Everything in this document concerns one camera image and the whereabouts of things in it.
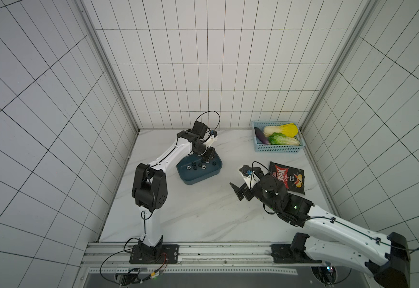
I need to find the dark teal storage box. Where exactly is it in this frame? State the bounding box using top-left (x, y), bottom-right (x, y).
top-left (176, 153), bottom-right (223, 186)

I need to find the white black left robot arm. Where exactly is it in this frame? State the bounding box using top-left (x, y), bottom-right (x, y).
top-left (132, 130), bottom-right (218, 248)

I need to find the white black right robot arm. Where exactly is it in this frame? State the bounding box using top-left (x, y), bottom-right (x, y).
top-left (231, 165), bottom-right (411, 288)

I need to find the black red chips bag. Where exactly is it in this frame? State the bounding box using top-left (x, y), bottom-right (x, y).
top-left (269, 162), bottom-right (305, 195)

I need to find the light blue perforated basket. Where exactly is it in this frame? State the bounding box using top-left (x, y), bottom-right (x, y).
top-left (251, 121), bottom-right (305, 153)

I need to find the purple eggplant toy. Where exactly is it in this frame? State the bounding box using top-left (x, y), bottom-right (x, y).
top-left (254, 127), bottom-right (270, 145)

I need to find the green lettuce toy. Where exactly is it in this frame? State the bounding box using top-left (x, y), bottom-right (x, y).
top-left (268, 133), bottom-right (300, 146)

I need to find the yellow napa cabbage toy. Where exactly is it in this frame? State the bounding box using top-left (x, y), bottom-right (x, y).
top-left (263, 123), bottom-right (299, 138)

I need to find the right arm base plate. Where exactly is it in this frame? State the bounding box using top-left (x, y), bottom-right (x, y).
top-left (271, 233), bottom-right (322, 265)

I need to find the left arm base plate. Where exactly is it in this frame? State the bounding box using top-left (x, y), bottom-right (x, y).
top-left (129, 244), bottom-right (179, 265)

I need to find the aluminium mounting rail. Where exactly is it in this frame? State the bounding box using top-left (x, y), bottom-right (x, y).
top-left (81, 240), bottom-right (369, 276)

